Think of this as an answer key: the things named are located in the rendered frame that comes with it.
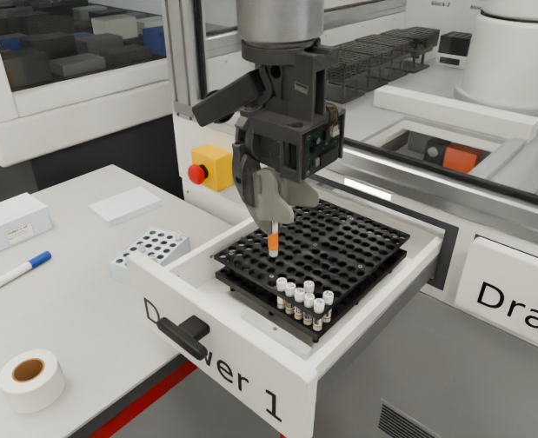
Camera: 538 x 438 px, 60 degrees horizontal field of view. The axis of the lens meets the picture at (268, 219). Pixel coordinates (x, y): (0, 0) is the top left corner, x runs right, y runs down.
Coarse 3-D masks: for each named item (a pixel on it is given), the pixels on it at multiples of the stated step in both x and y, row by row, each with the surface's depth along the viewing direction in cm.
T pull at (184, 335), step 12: (156, 324) 51; (168, 324) 51; (180, 324) 51; (192, 324) 51; (204, 324) 51; (168, 336) 51; (180, 336) 49; (192, 336) 49; (192, 348) 48; (204, 348) 48
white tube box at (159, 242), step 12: (156, 228) 88; (144, 240) 85; (156, 240) 85; (168, 240) 85; (120, 252) 81; (132, 252) 81; (156, 252) 81; (168, 252) 83; (180, 252) 84; (108, 264) 79; (120, 264) 79; (120, 276) 79
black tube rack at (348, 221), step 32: (288, 224) 70; (320, 224) 70; (352, 224) 71; (384, 224) 70; (256, 256) 63; (288, 256) 63; (320, 256) 63; (352, 256) 64; (384, 256) 63; (256, 288) 62; (320, 288) 57; (352, 288) 58; (288, 320) 58
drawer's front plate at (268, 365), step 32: (128, 256) 58; (160, 288) 55; (192, 288) 53; (224, 320) 49; (224, 352) 51; (256, 352) 46; (288, 352) 45; (224, 384) 54; (256, 384) 49; (288, 384) 45; (288, 416) 47
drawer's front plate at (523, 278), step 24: (480, 240) 61; (480, 264) 62; (504, 264) 60; (528, 264) 57; (480, 288) 63; (504, 288) 61; (528, 288) 59; (480, 312) 65; (504, 312) 62; (528, 312) 60; (528, 336) 61
